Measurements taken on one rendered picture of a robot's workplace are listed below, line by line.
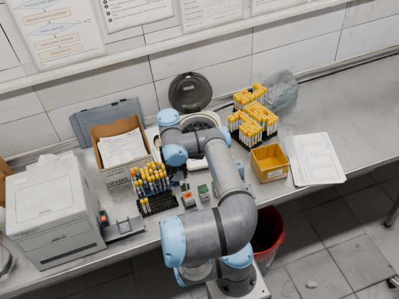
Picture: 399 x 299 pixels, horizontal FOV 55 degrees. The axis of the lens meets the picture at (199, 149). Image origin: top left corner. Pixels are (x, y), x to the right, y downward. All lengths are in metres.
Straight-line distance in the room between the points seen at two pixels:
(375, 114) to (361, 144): 0.24
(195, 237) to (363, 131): 1.35
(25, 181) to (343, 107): 1.56
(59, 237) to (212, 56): 1.07
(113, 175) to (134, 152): 0.17
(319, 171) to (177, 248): 1.06
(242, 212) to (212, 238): 0.10
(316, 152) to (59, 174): 1.14
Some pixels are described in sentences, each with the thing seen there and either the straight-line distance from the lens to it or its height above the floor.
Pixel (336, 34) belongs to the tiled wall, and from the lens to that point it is 2.24.
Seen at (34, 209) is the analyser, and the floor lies 1.17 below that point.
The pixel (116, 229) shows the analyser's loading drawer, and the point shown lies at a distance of 1.64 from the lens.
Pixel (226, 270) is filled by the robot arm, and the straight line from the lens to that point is 1.30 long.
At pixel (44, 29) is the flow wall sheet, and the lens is 1.66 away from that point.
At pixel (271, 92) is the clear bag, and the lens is 2.01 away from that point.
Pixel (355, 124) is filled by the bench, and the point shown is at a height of 0.87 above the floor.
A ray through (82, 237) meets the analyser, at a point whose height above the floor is 1.01.
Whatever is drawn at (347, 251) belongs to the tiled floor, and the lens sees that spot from 2.64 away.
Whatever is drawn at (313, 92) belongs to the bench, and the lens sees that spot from 2.21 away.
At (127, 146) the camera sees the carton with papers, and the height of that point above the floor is 0.94.
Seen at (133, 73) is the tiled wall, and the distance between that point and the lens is 1.83.
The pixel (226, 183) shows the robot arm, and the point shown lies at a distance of 0.99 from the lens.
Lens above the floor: 2.28
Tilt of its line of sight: 48 degrees down
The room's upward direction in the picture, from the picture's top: 7 degrees counter-clockwise
